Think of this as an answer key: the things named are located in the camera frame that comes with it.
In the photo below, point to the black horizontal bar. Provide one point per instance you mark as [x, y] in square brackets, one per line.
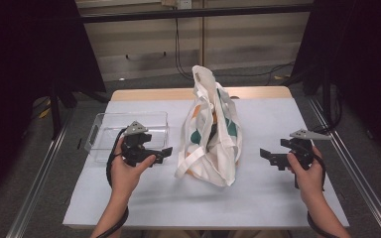
[195, 13]

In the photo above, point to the white table mat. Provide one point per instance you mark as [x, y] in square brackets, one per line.
[261, 198]

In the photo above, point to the clear plastic tray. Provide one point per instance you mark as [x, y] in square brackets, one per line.
[112, 132]

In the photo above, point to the person's left hand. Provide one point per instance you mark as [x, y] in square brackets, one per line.
[125, 175]

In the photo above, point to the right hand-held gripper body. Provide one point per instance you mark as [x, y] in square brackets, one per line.
[299, 148]

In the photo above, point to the beige cabinet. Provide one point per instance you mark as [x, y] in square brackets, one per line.
[244, 43]

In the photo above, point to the person's right hand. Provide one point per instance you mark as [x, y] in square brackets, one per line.
[307, 180]

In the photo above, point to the black curtain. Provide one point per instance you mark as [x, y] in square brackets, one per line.
[363, 66]
[20, 66]

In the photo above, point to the black stand leg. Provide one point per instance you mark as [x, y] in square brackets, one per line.
[326, 99]
[55, 112]

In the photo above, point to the metal floor rail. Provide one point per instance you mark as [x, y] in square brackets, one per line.
[360, 178]
[36, 185]

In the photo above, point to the white wall outlet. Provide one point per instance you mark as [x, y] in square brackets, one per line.
[185, 4]

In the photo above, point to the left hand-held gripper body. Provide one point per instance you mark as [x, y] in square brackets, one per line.
[135, 148]

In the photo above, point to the white printed tote bag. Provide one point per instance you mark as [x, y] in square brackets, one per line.
[211, 145]

